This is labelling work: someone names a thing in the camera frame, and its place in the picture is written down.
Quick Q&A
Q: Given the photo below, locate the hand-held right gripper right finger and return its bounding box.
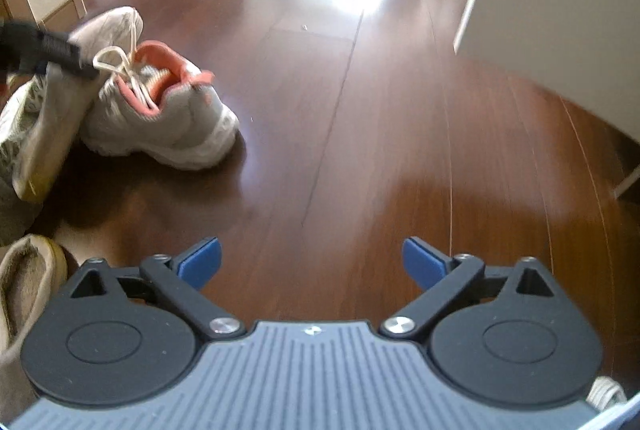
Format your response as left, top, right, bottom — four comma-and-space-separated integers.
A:
380, 237, 558, 341

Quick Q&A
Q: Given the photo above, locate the grey pink sneaker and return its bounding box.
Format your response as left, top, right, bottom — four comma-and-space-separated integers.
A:
67, 6, 242, 172
0, 77, 46, 191

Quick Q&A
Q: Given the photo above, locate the white cabinet door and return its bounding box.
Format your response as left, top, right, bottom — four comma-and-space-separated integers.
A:
452, 0, 640, 146

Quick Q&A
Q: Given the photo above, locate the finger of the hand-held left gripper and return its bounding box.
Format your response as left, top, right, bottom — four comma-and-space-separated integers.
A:
0, 21, 99, 81

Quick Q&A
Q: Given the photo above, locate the beige fleece-lined slipper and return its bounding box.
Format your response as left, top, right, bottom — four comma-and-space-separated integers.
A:
0, 234, 68, 411
11, 35, 98, 203

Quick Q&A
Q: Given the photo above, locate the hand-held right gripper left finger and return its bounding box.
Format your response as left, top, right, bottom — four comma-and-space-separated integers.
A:
70, 237, 247, 342

